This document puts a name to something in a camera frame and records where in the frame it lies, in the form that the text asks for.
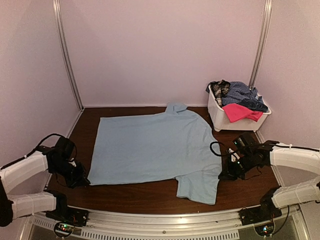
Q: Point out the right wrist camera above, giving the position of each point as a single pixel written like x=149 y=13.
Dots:
x=234 y=157

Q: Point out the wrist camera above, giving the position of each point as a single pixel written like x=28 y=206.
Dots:
x=234 y=157
x=73 y=163

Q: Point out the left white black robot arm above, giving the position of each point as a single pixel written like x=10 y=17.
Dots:
x=56 y=160

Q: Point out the aluminium frame post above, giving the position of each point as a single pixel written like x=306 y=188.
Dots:
x=264 y=30
x=65 y=53

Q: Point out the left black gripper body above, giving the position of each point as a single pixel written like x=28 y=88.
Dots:
x=73 y=176

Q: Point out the white plastic laundry basket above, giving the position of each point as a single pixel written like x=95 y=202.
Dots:
x=221 y=121

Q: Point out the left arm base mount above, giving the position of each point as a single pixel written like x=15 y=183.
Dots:
x=67 y=220

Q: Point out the navy blue garment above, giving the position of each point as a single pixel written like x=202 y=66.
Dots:
x=254 y=105

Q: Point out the blue dotted shirt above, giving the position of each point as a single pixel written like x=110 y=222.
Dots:
x=238 y=91

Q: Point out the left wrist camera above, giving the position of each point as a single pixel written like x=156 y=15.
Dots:
x=73 y=163

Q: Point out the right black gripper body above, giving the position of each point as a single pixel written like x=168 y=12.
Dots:
x=239 y=170

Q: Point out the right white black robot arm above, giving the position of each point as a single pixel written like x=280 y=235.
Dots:
x=251 y=154

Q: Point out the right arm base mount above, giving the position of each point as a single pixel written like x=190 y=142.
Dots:
x=262 y=219

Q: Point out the pink garment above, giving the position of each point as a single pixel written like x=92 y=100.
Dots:
x=236 y=112

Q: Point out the right aluminium frame post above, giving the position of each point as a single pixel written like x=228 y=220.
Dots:
x=264 y=30

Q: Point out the dark plaid shirt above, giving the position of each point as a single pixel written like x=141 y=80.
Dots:
x=219 y=90

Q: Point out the left aluminium frame post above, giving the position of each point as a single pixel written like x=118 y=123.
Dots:
x=65 y=53

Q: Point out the light blue printed t-shirt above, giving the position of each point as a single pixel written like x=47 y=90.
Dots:
x=175 y=144

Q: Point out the front aluminium frame rail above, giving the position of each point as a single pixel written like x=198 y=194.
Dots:
x=219 y=225

